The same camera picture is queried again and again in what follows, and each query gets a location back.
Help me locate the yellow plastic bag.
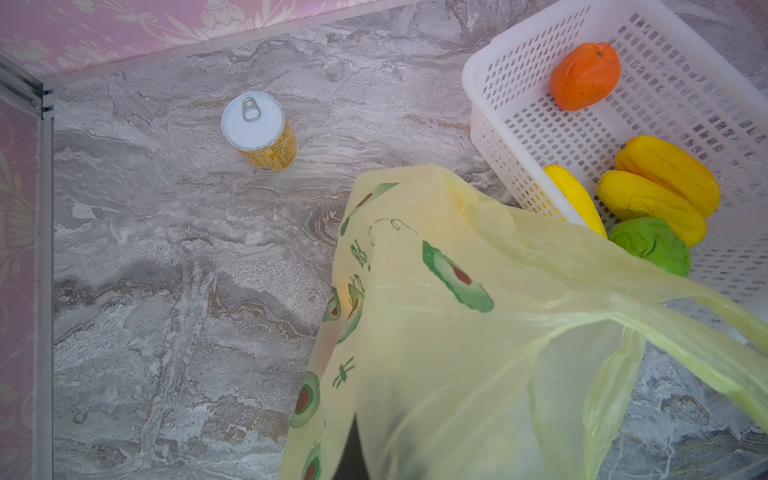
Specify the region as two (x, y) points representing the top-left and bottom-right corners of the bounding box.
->
(279, 165), (767, 479)

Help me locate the green toy fruit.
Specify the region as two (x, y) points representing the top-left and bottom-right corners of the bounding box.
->
(608, 217), (691, 277)

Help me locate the orange toy fruit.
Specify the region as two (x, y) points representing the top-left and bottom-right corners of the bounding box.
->
(549, 43), (621, 111)

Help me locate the small jar white lid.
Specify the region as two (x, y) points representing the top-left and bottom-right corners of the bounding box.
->
(220, 91), (298, 174)

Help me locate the yellow green toy mango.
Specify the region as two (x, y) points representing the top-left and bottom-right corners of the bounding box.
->
(543, 165), (607, 238)

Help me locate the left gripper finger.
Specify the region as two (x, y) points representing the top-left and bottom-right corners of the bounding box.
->
(333, 418), (369, 480)

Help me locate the yellow toy starfruit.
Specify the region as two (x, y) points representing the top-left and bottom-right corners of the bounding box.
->
(596, 170), (707, 247)
(615, 135), (721, 217)

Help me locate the white plastic basket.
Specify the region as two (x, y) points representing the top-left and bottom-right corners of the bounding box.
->
(462, 1), (767, 318)

